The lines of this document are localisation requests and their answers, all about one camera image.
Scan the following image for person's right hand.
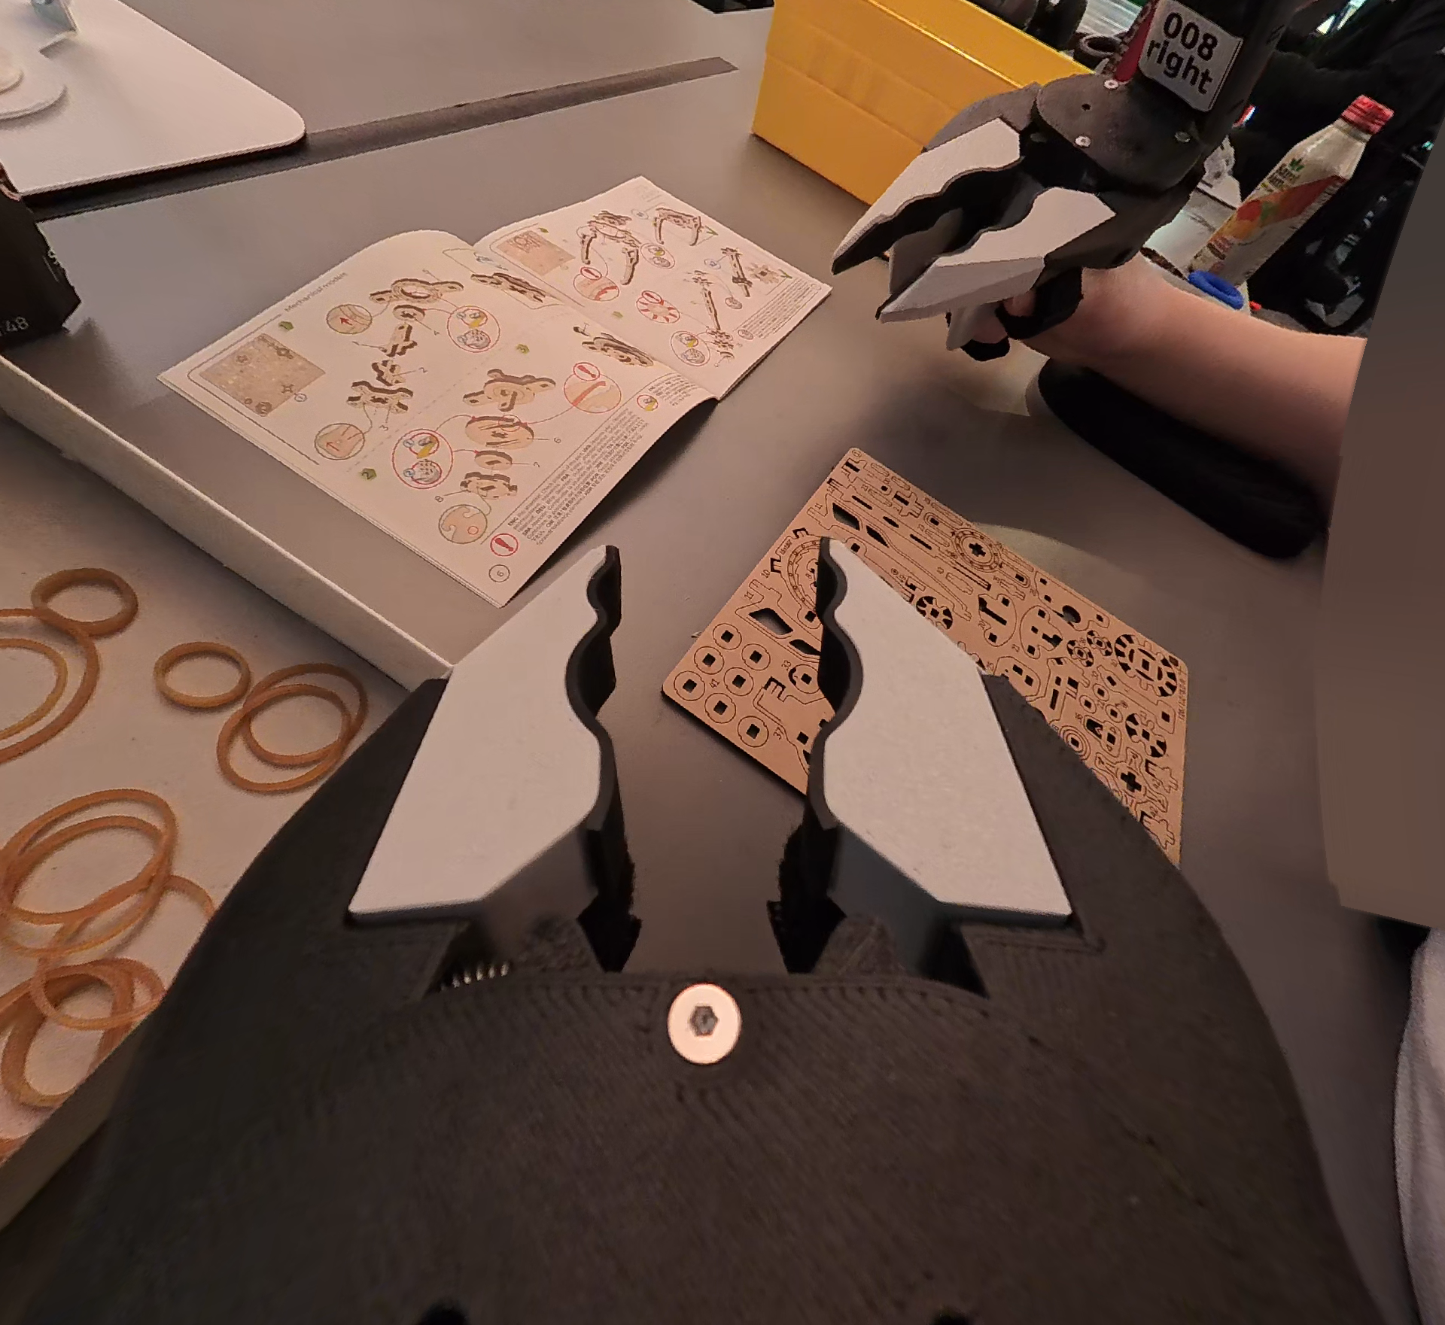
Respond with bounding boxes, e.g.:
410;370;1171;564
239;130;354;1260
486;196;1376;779
993;263;1145;363

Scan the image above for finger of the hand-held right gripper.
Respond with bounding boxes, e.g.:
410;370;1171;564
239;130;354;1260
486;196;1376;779
832;118;1034;277
875;187;1116;362

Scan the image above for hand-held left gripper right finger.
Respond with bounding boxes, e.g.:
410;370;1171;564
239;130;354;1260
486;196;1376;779
772;538;1077;974

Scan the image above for wooden parts sheet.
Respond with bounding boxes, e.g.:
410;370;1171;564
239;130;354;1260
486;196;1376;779
661;448;1192;864

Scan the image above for white desktop stand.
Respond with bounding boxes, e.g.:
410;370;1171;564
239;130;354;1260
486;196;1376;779
0;0;307;198

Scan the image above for person's right forearm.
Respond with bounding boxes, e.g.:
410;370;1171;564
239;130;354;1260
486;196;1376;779
1051;265;1370;497

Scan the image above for black model kit box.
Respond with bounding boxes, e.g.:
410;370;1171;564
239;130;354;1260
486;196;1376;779
0;186;84;339

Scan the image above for juice bottle with red cap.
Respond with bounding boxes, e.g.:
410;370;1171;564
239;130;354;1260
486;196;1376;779
1191;95;1396;285

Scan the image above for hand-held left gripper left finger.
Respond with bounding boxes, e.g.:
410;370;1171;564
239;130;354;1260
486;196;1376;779
348;547;641;974

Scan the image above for pile of tan rubber bands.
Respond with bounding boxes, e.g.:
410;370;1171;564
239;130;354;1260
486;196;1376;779
0;567;368;1110

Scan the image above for instruction booklet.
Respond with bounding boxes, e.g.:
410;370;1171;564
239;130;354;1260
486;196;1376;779
158;177;834;608

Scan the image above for white cardboard tray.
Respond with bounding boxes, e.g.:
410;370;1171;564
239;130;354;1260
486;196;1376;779
0;350;453;1169

